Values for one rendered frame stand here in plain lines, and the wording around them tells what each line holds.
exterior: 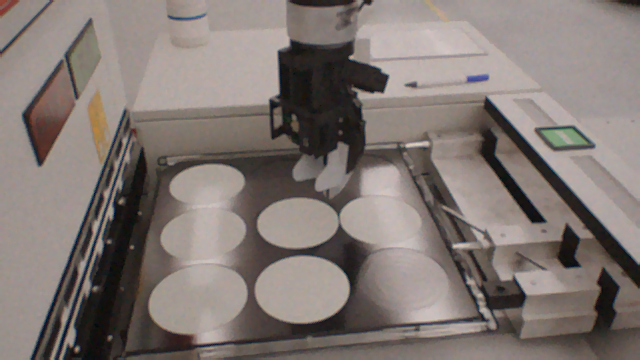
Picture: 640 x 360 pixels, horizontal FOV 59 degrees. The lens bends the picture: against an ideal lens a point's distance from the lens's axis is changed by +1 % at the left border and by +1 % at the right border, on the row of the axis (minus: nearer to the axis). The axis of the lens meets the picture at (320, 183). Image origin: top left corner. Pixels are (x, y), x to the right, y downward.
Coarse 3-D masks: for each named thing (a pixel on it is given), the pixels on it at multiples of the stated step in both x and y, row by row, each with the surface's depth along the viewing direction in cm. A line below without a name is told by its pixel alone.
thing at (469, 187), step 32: (448, 160) 85; (480, 160) 85; (448, 192) 79; (480, 192) 78; (480, 224) 72; (512, 224) 72; (480, 256) 69; (512, 320) 61; (544, 320) 59; (576, 320) 59
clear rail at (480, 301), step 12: (408, 156) 82; (408, 168) 80; (420, 180) 76; (420, 192) 75; (432, 204) 72; (432, 216) 70; (444, 228) 67; (444, 240) 66; (456, 252) 64; (456, 264) 63; (468, 276) 60; (468, 288) 59; (480, 288) 59; (480, 300) 57; (480, 312) 57; (492, 312) 56
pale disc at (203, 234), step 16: (208, 208) 71; (176, 224) 69; (192, 224) 69; (208, 224) 69; (224, 224) 69; (240, 224) 69; (176, 240) 66; (192, 240) 66; (208, 240) 66; (224, 240) 66; (240, 240) 66; (176, 256) 64; (192, 256) 64; (208, 256) 64
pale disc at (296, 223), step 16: (272, 208) 71; (288, 208) 71; (304, 208) 71; (320, 208) 71; (272, 224) 68; (288, 224) 68; (304, 224) 68; (320, 224) 68; (336, 224) 68; (272, 240) 66; (288, 240) 66; (304, 240) 66; (320, 240) 66
